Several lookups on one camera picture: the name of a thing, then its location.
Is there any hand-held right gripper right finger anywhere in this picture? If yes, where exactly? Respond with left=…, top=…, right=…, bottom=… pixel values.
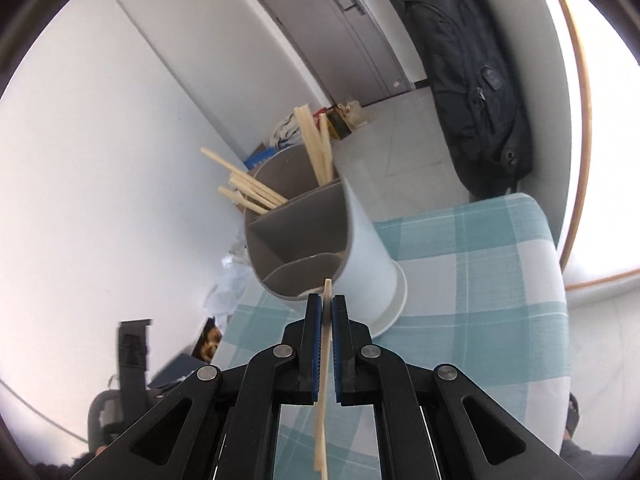
left=330, top=294, right=586, bottom=480

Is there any dark blue shoebox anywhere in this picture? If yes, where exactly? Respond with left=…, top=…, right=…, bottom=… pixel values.
left=150, top=352, right=201, bottom=391

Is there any light wooden chopstick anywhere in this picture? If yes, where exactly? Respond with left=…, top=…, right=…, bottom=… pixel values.
left=312, top=278, right=333, bottom=480
left=294, top=106, right=323, bottom=186
left=300, top=105, right=331, bottom=185
left=200, top=147, right=289, bottom=204
left=218, top=186, right=271, bottom=214
left=229, top=175, right=281, bottom=208

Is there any red yellow bag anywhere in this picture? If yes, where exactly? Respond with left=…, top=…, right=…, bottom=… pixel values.
left=315, top=106, right=353, bottom=141

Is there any person's grey trouser leg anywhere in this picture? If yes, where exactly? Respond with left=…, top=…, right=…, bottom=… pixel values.
left=559, top=435, right=631, bottom=480

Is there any beige paper bag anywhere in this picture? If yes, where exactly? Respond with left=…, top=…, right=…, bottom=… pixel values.
left=340, top=100, right=376, bottom=128

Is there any person's left forearm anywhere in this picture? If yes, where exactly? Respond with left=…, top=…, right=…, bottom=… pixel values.
left=30, top=442, right=108, bottom=480

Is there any gold-framed window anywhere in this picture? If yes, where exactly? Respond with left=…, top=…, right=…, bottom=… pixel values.
left=542, top=0, right=640, bottom=293

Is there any brown shoe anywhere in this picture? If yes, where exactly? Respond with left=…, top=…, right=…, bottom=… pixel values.
left=199, top=327, right=222, bottom=362

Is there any white grey utensil holder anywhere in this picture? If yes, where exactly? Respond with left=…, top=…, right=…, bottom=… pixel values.
left=242, top=144, right=408, bottom=336

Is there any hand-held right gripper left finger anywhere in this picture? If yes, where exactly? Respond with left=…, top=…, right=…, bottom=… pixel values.
left=70, top=294, right=323, bottom=480

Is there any white plastic bag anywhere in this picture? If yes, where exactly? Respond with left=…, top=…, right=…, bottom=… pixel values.
left=202, top=267, right=251, bottom=331

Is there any grey entrance door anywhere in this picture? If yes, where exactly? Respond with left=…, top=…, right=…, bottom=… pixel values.
left=239, top=0, right=416, bottom=108

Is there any black slipper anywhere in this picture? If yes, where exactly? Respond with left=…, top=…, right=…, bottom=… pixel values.
left=564, top=392, right=582, bottom=440

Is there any black backpack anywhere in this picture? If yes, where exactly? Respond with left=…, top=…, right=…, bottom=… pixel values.
left=402, top=0, right=533, bottom=200

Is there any blue cardboard box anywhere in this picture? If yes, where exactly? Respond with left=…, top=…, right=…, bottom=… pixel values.
left=244, top=146, right=278, bottom=171

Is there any white cloth bag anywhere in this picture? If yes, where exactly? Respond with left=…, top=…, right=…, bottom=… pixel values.
left=270, top=115, right=306, bottom=150

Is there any teal checked tablecloth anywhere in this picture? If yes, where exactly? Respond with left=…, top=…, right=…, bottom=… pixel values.
left=217, top=192, right=571, bottom=480

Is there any grey plastic bag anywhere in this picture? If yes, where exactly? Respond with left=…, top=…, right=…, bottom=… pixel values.
left=222, top=237, right=251, bottom=281

